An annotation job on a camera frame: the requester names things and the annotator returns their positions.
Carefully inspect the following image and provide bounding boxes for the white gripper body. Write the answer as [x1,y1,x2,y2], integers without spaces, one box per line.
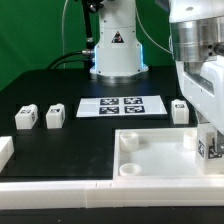
[176,56,224,134]

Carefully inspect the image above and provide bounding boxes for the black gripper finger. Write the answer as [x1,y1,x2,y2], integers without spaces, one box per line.
[216,130,224,154]

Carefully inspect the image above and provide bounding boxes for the white square tabletop with sockets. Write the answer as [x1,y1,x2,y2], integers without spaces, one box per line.
[113,128,224,179]

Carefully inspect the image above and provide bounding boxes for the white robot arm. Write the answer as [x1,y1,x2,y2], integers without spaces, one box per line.
[89,0,224,154]

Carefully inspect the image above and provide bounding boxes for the white sheet with fiducial markers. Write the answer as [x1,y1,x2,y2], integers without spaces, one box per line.
[76,96,167,118]

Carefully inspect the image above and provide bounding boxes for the white left obstacle block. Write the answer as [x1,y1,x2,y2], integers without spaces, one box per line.
[0,136,14,172]

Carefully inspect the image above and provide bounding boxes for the white front obstacle rail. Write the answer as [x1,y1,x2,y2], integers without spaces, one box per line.
[0,178,224,210]

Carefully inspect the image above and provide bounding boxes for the black cable bundle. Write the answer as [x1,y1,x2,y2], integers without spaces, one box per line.
[46,49,96,70]

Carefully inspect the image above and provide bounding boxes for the white thin cable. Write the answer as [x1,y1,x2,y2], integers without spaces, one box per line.
[61,0,70,57]

